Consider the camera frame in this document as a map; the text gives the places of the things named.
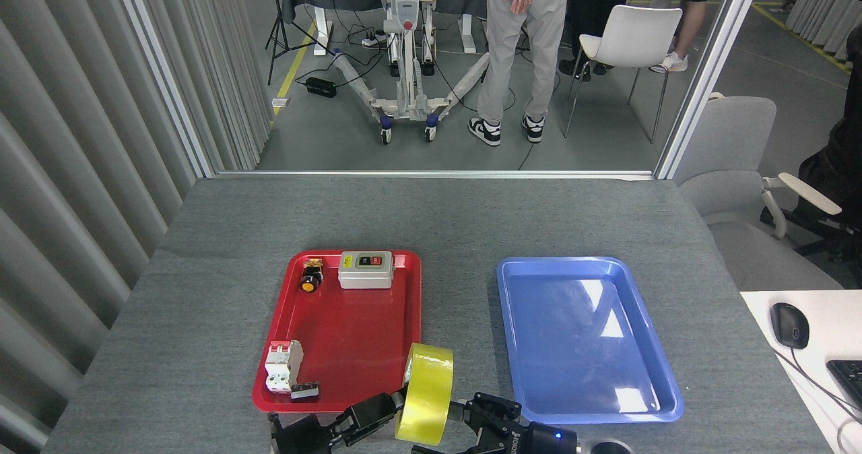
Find white desk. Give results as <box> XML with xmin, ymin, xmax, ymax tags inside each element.
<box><xmin>739</xmin><ymin>290</ymin><xmax>862</xmax><ymax>454</ymax></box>

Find white red circuit breaker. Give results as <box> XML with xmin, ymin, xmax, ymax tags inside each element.
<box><xmin>264</xmin><ymin>339</ymin><xmax>304</xmax><ymax>394</ymax></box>

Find blue plastic tray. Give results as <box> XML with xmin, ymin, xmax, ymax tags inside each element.
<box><xmin>496</xmin><ymin>257</ymin><xmax>685</xmax><ymax>424</ymax></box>

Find white wheeled stand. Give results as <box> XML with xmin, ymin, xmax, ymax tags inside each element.
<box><xmin>330</xmin><ymin>0</ymin><xmax>491</xmax><ymax>146</ymax></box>

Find yellow tape roll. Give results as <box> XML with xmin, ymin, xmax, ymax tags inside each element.
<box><xmin>395</xmin><ymin>343</ymin><xmax>455</xmax><ymax>447</ymax></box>

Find grey office chair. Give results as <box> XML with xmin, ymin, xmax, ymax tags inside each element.
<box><xmin>673</xmin><ymin>92</ymin><xmax>846</xmax><ymax>292</ymax></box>

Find silver aluminium rail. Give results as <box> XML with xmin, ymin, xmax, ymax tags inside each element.
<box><xmin>214</xmin><ymin>170</ymin><xmax>657</xmax><ymax>180</ymax></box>

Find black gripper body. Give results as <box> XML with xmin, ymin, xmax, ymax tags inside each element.
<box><xmin>515</xmin><ymin>422</ymin><xmax>580</xmax><ymax>454</ymax></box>
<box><xmin>268</xmin><ymin>412</ymin><xmax>337</xmax><ymax>454</ymax></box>

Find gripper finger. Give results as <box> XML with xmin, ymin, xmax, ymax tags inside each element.
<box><xmin>329</xmin><ymin>388</ymin><xmax>408</xmax><ymax>447</ymax></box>
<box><xmin>412</xmin><ymin>434</ymin><xmax>519</xmax><ymax>454</ymax></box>
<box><xmin>465</xmin><ymin>392</ymin><xmax>533</xmax><ymax>441</ymax></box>

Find red plastic tray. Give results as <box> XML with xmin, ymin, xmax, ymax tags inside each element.
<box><xmin>252</xmin><ymin>250</ymin><xmax>422</xmax><ymax>413</ymax></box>

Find black office chair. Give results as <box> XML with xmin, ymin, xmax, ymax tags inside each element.
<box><xmin>760</xmin><ymin>117</ymin><xmax>862</xmax><ymax>281</ymax></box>

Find orange push button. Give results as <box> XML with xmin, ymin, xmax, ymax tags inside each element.
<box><xmin>300</xmin><ymin>259</ymin><xmax>325</xmax><ymax>293</ymax></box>

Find black keyboard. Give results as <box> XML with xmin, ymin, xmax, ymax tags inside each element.
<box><xmin>826</xmin><ymin>360</ymin><xmax>862</xmax><ymax>411</ymax></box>

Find silver aluminium post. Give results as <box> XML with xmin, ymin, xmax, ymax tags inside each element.
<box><xmin>111</xmin><ymin>0</ymin><xmax>216</xmax><ymax>179</ymax></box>
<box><xmin>653</xmin><ymin>0</ymin><xmax>768</xmax><ymax>180</ymax></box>

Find black tripod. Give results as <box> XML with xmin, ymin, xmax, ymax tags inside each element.
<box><xmin>265</xmin><ymin>0</ymin><xmax>334</xmax><ymax>86</ymax></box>

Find white plastic chair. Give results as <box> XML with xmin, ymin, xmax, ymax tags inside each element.
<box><xmin>564</xmin><ymin>5</ymin><xmax>684</xmax><ymax>145</ymax></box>

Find black computer mouse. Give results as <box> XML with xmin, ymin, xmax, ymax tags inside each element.
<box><xmin>770</xmin><ymin>302</ymin><xmax>810</xmax><ymax>350</ymax></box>

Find grey two-button switch box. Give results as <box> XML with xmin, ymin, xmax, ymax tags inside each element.
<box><xmin>337</xmin><ymin>251</ymin><xmax>394</xmax><ymax>290</ymax></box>

